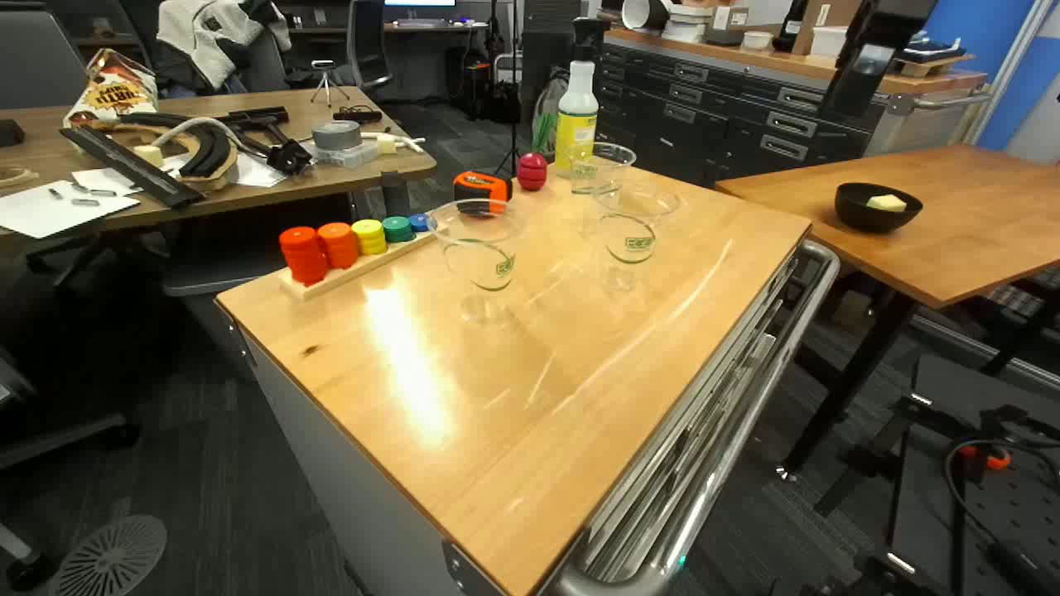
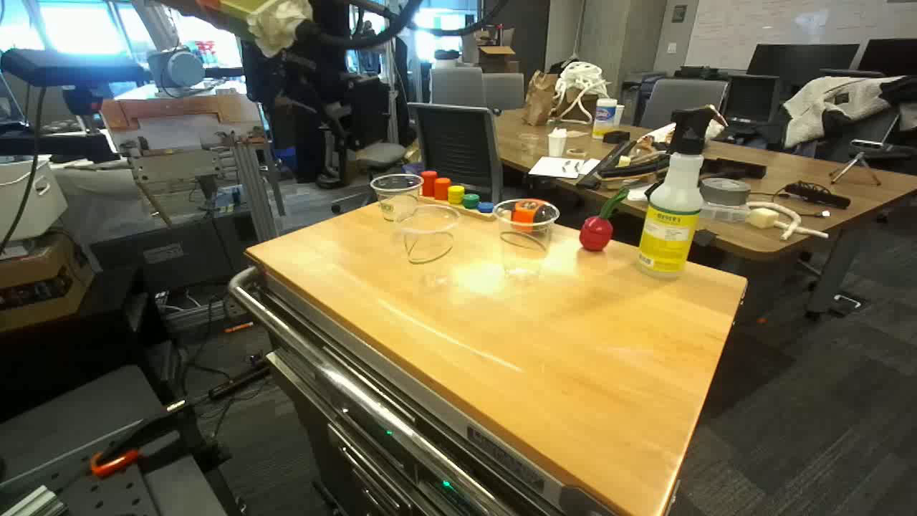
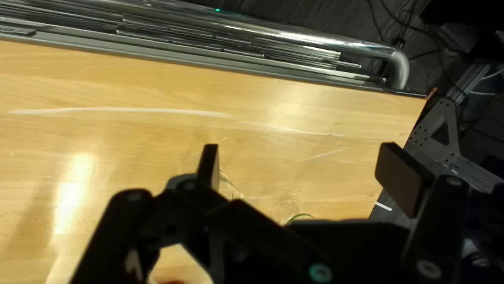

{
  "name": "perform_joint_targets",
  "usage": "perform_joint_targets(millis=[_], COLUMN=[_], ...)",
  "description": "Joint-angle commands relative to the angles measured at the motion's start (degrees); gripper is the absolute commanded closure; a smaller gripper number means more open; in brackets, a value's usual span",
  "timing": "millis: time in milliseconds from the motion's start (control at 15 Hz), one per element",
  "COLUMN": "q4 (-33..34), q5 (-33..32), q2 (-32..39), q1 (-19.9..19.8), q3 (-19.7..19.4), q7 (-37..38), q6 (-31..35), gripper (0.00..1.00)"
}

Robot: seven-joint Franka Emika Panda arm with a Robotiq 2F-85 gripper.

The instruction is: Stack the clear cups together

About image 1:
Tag clear plastic cup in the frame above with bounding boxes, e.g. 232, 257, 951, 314
569, 139, 643, 209
427, 195, 531, 330
597, 174, 685, 299

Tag orange black tape measure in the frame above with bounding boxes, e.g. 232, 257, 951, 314
451, 167, 516, 223

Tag red toy pepper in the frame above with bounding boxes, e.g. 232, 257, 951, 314
512, 72, 569, 195

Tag yellow toy peg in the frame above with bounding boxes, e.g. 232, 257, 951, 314
349, 214, 391, 257

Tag yellow label spray bottle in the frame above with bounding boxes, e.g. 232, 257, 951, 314
550, 56, 604, 178

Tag long wooden desk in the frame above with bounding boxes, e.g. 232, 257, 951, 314
0, 84, 442, 267

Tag orange cup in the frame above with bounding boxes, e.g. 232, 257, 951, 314
314, 217, 364, 270

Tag red cup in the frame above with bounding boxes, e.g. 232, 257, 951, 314
276, 223, 330, 289

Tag grey tape roll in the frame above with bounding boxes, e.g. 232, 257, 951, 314
308, 117, 368, 160

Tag black flat tool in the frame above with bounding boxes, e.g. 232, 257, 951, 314
329, 101, 387, 127

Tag dark flat drawer cabinet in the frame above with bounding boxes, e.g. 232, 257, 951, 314
601, 22, 993, 188

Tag steel tool cart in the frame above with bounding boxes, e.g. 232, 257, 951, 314
212, 145, 846, 596

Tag small tripod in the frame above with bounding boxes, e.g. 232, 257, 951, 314
304, 56, 346, 108

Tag black power tool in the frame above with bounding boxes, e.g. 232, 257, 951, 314
212, 101, 319, 178

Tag black bowl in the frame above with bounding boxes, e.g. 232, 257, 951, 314
830, 178, 928, 239

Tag beige black curved band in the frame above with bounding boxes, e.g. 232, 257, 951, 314
154, 113, 245, 193

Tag white jacket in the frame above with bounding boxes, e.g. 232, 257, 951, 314
157, 0, 295, 92

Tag long black bar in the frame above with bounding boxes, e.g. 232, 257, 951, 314
59, 121, 209, 211

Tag wooden table black legs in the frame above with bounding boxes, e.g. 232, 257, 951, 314
716, 145, 1060, 483

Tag crumpled snack bag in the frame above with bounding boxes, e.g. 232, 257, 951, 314
62, 46, 162, 130

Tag orange clamp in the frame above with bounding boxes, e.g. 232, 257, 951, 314
954, 438, 1016, 481

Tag white papers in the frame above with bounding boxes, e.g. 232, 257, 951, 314
0, 162, 145, 243

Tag black office chair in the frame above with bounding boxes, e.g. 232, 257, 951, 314
0, 341, 171, 596

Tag grey perforated breadboard plate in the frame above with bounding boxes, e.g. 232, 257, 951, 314
882, 351, 1060, 596

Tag grey office chair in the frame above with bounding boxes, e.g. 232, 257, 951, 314
0, 9, 92, 113

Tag white cable bundle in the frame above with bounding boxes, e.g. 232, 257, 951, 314
359, 127, 430, 160

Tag chrome cart handle rail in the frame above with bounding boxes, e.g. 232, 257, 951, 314
543, 234, 846, 596

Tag blue wall panel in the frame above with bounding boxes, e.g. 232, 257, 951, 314
925, 0, 1060, 156

